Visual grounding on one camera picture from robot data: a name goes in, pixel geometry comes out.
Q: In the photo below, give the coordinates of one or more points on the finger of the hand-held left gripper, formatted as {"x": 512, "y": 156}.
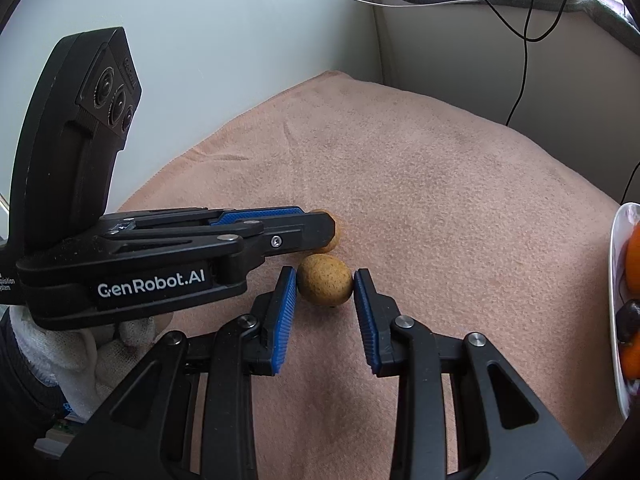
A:
{"x": 305, "y": 232}
{"x": 255, "y": 215}

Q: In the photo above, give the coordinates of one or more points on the white floral plate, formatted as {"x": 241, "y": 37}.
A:
{"x": 614, "y": 280}

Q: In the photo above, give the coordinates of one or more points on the dark cherry with stem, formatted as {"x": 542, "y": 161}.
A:
{"x": 629, "y": 321}

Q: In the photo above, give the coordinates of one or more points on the person's left hand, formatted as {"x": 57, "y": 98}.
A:
{"x": 75, "y": 360}

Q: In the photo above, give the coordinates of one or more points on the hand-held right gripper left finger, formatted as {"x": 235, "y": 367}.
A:
{"x": 284, "y": 325}

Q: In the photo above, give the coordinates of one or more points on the brown longan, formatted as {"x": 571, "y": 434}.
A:
{"x": 337, "y": 239}
{"x": 325, "y": 280}

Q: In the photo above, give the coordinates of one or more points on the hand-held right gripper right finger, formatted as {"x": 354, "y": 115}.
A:
{"x": 366, "y": 325}

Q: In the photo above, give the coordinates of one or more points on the pink blanket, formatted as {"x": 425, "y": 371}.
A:
{"x": 450, "y": 185}

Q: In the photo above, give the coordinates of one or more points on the large orange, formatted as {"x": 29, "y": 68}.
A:
{"x": 634, "y": 260}

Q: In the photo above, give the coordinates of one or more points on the orange mandarin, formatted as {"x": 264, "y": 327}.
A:
{"x": 631, "y": 360}

